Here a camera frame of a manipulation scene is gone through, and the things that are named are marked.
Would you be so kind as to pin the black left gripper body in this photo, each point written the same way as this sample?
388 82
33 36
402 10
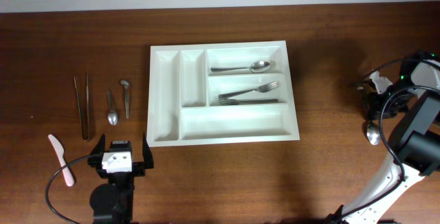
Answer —
124 178

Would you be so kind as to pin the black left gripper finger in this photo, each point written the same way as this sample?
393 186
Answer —
96 154
147 154

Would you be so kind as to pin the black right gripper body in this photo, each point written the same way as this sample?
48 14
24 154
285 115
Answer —
397 103

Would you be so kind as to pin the large metal spoon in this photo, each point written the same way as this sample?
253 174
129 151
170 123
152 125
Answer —
256 67
373 133

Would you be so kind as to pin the metal fork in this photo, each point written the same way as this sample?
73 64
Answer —
229 101
261 89

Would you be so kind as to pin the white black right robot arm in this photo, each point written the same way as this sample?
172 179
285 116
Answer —
398 114

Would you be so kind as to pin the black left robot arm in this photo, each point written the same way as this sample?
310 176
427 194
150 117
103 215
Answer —
112 202

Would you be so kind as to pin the long metal tongs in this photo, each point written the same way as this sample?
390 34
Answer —
83 110

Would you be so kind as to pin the white plastic knife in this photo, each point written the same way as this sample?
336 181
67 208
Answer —
59 150

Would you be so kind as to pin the small metal teaspoon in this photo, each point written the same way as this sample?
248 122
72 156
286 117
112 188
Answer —
112 115

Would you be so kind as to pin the white plastic cutlery tray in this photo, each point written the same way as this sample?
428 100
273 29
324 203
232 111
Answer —
183 108

